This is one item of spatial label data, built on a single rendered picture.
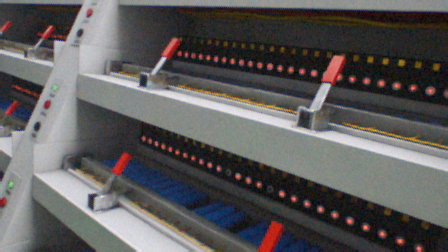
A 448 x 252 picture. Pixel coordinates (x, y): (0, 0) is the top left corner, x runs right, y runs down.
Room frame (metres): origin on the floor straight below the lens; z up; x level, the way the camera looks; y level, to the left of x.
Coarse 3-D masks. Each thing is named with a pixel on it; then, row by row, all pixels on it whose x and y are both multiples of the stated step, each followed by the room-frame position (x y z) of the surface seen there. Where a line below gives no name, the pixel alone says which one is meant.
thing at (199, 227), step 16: (96, 160) 0.65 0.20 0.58; (96, 176) 0.62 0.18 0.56; (128, 192) 0.57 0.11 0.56; (144, 192) 0.54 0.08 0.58; (160, 208) 0.52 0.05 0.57; (176, 208) 0.50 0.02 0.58; (176, 224) 0.50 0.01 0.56; (192, 224) 0.48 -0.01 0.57; (208, 224) 0.47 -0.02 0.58; (192, 240) 0.46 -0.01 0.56; (208, 240) 0.46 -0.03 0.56; (224, 240) 0.44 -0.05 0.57; (240, 240) 0.44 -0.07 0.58
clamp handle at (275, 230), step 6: (276, 222) 0.37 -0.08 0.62; (270, 228) 0.37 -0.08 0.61; (276, 228) 0.37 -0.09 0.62; (282, 228) 0.37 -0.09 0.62; (270, 234) 0.37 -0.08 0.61; (276, 234) 0.36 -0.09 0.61; (264, 240) 0.37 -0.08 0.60; (270, 240) 0.36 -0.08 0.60; (276, 240) 0.37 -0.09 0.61; (264, 246) 0.36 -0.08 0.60; (270, 246) 0.36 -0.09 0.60
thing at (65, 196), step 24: (48, 144) 0.62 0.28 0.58; (72, 144) 0.66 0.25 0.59; (96, 144) 0.69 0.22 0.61; (120, 144) 0.74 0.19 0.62; (48, 168) 0.64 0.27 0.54; (72, 168) 0.65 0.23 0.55; (192, 168) 0.63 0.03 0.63; (48, 192) 0.59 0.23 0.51; (72, 192) 0.57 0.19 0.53; (240, 192) 0.56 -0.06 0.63; (72, 216) 0.54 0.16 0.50; (96, 216) 0.50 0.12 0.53; (120, 216) 0.51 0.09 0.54; (288, 216) 0.51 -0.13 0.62; (96, 240) 0.50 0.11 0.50; (120, 240) 0.46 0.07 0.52; (144, 240) 0.46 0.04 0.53; (168, 240) 0.47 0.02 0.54; (336, 240) 0.47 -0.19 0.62; (360, 240) 0.44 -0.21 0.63
